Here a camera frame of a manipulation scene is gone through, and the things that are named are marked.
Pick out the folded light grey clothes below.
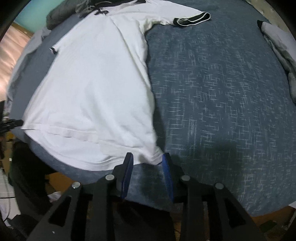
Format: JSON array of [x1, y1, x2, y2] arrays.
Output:
[[260, 21, 296, 104]]

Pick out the white polo shirt black trim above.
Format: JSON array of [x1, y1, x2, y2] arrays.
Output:
[[21, 0, 211, 171]]

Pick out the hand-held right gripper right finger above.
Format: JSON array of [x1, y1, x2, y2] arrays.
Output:
[[162, 153, 266, 241]]

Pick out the pink curtain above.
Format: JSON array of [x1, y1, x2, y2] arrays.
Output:
[[0, 22, 36, 100]]

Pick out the wooden window frame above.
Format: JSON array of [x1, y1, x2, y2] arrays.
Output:
[[12, 21, 36, 38]]

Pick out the cream tufted headboard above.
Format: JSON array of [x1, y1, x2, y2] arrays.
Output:
[[245, 0, 296, 31]]

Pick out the blue woven bedspread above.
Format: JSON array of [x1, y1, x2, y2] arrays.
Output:
[[10, 0, 296, 217]]

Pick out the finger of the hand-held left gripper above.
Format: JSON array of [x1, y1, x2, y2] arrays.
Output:
[[0, 119, 24, 134]]

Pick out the dark grey rolled duvet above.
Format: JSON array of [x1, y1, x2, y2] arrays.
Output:
[[46, 0, 79, 30]]

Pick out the wooden bed frame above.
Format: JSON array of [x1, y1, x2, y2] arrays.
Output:
[[45, 172, 296, 235]]

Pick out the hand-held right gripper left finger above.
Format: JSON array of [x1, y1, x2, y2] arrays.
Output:
[[28, 152, 134, 241]]

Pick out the grey hoodie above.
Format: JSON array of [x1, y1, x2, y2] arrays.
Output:
[[75, 0, 93, 15]]

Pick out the light grey blanket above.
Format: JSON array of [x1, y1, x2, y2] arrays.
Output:
[[6, 23, 59, 107]]

